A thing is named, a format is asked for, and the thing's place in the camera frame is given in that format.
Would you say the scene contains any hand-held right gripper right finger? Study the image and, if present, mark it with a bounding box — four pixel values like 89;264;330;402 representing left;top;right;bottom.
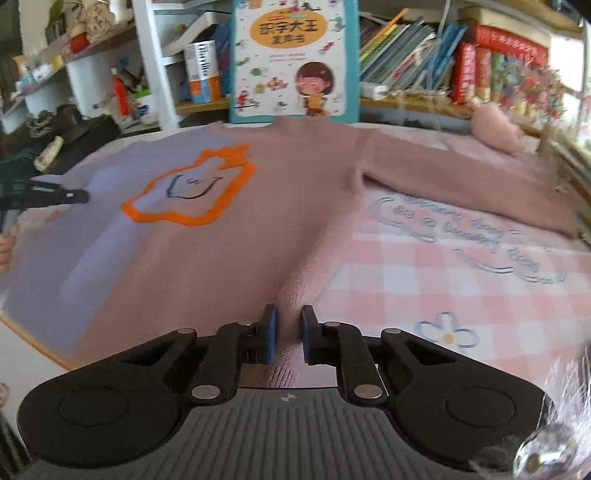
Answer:
301;305;446;408

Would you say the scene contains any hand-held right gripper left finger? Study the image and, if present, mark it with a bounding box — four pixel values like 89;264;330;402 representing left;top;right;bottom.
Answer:
134;303;279;407

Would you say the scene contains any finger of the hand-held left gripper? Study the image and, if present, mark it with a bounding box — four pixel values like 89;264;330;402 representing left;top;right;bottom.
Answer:
0;180;90;210

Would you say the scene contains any pink and lilac sweater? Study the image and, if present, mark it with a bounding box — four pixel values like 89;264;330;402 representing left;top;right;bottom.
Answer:
1;115;579;371

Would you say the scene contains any person's left hand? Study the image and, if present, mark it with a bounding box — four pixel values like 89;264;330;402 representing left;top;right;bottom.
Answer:
0;233;16;273

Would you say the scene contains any red and white toy figure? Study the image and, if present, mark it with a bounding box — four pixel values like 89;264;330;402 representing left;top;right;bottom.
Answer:
111;68;132;123

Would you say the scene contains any pink checked blanket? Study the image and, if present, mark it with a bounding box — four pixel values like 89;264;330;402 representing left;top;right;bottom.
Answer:
0;124;591;384

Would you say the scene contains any white shelf unit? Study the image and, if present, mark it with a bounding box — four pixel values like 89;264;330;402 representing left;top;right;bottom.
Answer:
65;0;232;132

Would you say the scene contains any white and orange carton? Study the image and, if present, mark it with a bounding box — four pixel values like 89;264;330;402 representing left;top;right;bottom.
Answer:
184;40;223;104

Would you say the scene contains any large children's picture book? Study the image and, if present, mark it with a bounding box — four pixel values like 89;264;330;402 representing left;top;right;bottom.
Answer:
229;0;361;124

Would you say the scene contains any clear crumpled plastic wrap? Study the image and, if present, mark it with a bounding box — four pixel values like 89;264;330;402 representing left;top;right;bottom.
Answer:
512;344;591;480

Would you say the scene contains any pink plush toy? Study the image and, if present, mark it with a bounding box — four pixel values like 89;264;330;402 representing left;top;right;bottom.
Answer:
470;103;526;154

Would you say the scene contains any row of leaning books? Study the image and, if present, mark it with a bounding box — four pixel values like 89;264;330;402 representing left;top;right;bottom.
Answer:
359;13;467;90

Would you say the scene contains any row of red books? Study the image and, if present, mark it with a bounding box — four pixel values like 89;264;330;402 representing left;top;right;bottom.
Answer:
450;25;566;121

